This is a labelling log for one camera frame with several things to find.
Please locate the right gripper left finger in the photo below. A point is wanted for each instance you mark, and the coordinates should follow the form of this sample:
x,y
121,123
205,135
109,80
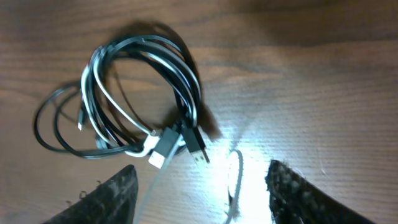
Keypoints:
x,y
112,202

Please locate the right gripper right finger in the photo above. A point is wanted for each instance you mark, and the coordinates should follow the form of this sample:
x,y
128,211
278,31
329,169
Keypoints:
x,y
293,199

